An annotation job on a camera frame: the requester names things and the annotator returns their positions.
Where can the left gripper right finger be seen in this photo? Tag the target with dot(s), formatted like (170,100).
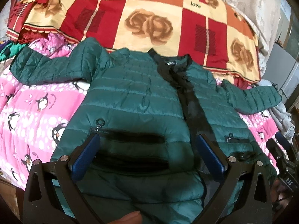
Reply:
(253,204)

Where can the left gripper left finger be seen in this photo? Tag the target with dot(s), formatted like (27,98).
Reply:
(41,203)

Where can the green quilted puffer jacket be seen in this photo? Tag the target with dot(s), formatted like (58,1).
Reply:
(141,104)

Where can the green purple clothes pile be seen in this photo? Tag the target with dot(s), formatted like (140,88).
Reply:
(10,49)

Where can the person's right hand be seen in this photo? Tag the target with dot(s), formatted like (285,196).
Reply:
(280,195)

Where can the grey cloth on bed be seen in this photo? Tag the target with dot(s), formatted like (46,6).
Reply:
(282,119)

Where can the grey cabinet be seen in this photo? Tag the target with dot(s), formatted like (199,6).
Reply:
(282,70)

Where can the pink penguin quilt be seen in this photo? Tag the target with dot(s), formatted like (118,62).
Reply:
(34,117)

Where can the red yellow rose blanket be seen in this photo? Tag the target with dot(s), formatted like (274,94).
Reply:
(211,31)

